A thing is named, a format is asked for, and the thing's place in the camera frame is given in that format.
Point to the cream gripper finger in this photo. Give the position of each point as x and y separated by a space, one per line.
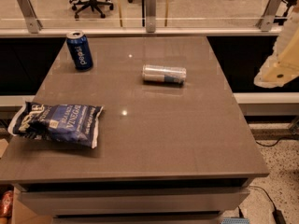
283 65

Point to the silver redbull can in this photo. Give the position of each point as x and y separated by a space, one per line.
157 73

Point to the blue pepsi can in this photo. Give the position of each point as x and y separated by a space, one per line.
78 46

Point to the blue vinegar chips bag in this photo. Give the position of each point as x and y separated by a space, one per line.
75 124

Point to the grey drawer cabinet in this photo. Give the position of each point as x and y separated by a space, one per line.
135 206

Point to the cardboard box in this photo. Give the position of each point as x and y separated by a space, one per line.
21 214

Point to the orange snack bag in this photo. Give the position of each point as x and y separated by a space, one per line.
6 204

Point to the centre metal glass bracket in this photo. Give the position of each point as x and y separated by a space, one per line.
150 15

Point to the left metal glass bracket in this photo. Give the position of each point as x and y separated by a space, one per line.
32 22

